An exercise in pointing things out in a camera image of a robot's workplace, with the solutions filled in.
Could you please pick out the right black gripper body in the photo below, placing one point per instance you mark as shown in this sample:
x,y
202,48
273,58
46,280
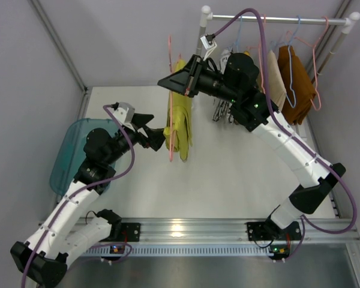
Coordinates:
x,y
194,76

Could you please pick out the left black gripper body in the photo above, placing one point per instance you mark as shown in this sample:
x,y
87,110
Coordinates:
x,y
138,132

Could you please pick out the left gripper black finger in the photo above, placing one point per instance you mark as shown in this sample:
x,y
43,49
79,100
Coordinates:
x,y
140,120
155,137

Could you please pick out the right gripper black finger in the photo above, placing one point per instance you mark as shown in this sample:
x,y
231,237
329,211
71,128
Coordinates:
x,y
186,69
180,86

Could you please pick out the yellow-green trousers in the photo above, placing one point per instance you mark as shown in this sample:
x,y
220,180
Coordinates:
x,y
183,126

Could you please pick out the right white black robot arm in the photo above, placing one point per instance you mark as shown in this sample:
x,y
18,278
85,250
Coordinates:
x,y
260,116

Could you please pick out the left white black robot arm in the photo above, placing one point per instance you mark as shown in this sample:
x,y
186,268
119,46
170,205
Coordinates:
x,y
46,256

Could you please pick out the black white print trousers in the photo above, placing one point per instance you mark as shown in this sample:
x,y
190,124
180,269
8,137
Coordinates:
x,y
222,108

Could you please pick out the camouflage yellow trousers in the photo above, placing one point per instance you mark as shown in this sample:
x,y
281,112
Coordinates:
x,y
247,53

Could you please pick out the beige trousers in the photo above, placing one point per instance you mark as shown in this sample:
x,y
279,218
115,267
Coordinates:
x,y
277,89

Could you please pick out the brown trousers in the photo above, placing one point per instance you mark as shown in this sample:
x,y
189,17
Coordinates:
x,y
302,85

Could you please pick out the white metal clothes rack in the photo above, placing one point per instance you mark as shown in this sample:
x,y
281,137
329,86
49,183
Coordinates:
x,y
347,23

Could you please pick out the teal plastic bin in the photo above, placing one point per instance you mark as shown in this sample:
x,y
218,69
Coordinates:
x,y
71,153

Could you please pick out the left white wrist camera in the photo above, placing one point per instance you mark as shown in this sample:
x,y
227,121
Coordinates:
x,y
123,112

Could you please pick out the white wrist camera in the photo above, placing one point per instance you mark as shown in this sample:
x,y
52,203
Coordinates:
x,y
209,43
123,112

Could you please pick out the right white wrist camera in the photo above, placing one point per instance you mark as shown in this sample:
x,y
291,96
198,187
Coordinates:
x,y
209,43

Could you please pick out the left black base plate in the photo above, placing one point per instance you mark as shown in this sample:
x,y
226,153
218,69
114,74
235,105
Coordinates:
x,y
129,232

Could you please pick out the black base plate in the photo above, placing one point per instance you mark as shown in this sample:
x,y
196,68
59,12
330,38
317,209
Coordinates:
x,y
129,232
256,231

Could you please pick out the aluminium mounting rail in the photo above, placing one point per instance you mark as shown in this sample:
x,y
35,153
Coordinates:
x,y
154,231

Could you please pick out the grey slotted cable duct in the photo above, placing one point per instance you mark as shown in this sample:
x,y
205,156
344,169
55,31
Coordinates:
x,y
168,250

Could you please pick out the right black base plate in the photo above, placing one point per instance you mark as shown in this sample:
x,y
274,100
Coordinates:
x,y
256,231

